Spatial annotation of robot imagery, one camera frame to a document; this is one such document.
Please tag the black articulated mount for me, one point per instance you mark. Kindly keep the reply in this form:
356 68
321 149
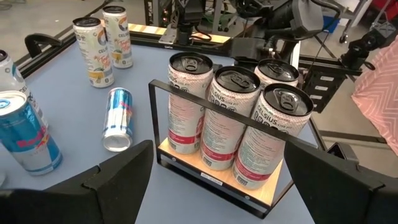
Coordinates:
357 53

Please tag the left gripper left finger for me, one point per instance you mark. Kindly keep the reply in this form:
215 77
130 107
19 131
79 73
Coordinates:
118 186

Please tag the white Celsius Arctic Vibe can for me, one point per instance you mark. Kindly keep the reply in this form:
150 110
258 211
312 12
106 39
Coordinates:
12 77

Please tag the person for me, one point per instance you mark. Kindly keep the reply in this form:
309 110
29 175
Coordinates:
379 93

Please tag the blue bin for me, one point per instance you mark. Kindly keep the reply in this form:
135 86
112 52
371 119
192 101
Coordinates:
331 25

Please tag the black table frame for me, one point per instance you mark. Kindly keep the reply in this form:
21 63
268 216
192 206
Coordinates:
31 63

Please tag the blue grey table mat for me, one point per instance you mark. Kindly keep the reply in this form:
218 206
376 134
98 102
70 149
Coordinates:
77 102

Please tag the white Celsius Tropical Vibe can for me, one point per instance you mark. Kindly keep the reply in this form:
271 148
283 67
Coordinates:
119 37
93 53

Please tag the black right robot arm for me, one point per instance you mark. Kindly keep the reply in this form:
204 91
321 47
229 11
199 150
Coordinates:
304 18

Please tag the blue Red Bull can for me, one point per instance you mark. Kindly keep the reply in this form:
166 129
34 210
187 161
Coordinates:
31 143
118 118

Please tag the black control box white labels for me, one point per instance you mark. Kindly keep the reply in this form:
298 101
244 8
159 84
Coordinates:
314 96

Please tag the white Celsius Peach Vibe can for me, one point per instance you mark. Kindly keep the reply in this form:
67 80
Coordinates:
189 63
287 99
237 79
276 70

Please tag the silver mounting bracket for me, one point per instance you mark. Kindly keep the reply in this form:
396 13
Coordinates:
169 35

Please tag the wooden shelf black metal frame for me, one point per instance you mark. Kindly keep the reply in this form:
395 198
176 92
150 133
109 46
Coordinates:
152 124

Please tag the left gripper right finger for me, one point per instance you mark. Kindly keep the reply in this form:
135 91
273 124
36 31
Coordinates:
326 186

